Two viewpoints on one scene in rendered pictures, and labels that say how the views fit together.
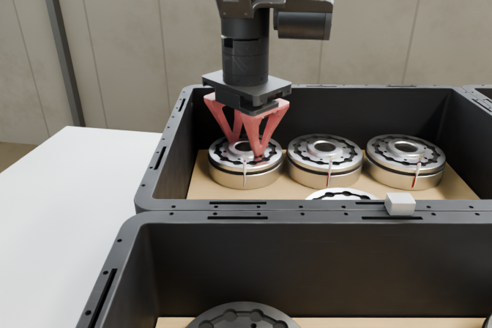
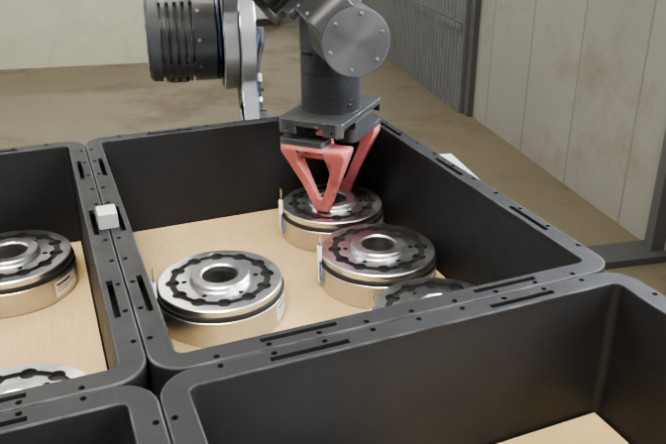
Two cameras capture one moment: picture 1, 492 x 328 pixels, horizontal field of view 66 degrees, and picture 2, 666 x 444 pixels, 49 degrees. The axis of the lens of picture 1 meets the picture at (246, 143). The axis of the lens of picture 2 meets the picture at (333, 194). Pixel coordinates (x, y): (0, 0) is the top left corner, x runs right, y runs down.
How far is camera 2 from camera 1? 0.66 m
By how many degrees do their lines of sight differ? 60
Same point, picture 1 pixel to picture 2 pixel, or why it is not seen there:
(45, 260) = not seen: hidden behind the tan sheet
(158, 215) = (77, 148)
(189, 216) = (79, 156)
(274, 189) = (298, 255)
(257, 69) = (311, 92)
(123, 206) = not seen: hidden behind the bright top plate
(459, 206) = (125, 252)
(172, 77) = not seen: outside the picture
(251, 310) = (60, 249)
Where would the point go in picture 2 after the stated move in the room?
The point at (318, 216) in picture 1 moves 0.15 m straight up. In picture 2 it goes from (89, 194) to (61, 3)
